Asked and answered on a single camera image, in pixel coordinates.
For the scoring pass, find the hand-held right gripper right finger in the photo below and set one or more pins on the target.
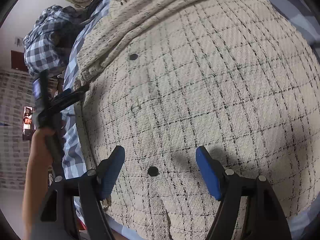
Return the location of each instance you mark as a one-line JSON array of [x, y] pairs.
[[208, 172]]

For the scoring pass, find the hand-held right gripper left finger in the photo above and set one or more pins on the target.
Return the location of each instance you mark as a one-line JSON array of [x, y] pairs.
[[111, 172]]

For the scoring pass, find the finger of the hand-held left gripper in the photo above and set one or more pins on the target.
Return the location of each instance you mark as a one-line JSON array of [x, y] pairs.
[[71, 99], [73, 89]]

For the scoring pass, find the cream plaid shirt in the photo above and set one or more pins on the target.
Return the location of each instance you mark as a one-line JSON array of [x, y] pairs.
[[200, 92]]

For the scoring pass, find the person's left forearm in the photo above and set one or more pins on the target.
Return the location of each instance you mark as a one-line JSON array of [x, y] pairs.
[[32, 192]]

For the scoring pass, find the person's left hand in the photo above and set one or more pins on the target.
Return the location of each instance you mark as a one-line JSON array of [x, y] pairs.
[[41, 141]]

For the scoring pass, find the computer monitor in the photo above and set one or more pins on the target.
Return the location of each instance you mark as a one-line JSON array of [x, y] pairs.
[[27, 122]]

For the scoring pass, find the blue checked bed sheet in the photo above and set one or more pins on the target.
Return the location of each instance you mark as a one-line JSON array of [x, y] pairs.
[[72, 142]]

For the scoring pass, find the patterned curtain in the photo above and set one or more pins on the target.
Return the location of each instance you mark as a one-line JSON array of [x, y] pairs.
[[12, 92]]

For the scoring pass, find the blue checked quilt pile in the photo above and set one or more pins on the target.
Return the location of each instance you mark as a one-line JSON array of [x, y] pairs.
[[42, 47]]

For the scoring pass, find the dark red door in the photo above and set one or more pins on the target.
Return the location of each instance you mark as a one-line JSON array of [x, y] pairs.
[[17, 60]]

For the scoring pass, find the wall breaker panel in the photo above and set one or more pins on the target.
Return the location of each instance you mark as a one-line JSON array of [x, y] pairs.
[[19, 41]]

